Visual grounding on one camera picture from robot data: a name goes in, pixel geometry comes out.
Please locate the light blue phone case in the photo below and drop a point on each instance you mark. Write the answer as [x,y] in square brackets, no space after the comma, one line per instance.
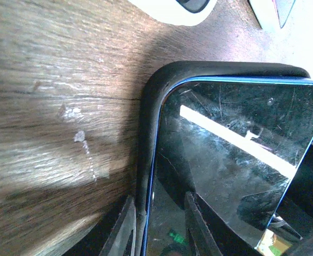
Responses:
[272,15]
[179,13]

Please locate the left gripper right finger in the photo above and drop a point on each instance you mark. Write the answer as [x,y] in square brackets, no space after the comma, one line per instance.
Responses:
[207,233]

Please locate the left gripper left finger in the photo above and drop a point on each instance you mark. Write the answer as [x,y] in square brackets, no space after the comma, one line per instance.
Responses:
[122,237]

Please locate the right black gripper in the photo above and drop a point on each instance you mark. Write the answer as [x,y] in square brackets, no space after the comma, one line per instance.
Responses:
[296,207]

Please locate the black phone case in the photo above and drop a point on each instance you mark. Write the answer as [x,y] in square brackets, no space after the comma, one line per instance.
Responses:
[151,133]

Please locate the black phone blue edge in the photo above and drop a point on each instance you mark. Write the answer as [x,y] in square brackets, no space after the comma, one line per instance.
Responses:
[226,160]

